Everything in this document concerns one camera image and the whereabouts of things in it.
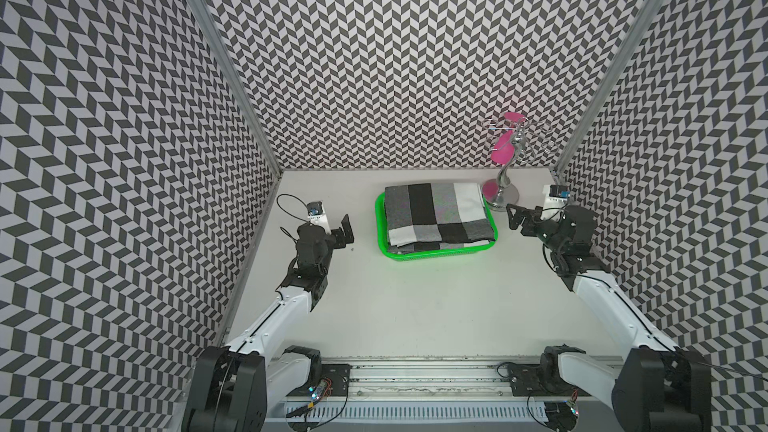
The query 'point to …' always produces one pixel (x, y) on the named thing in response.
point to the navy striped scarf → (415, 239)
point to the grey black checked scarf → (436, 216)
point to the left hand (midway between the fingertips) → (330, 218)
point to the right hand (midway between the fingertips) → (519, 210)
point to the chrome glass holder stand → (507, 194)
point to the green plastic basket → (424, 254)
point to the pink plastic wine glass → (502, 151)
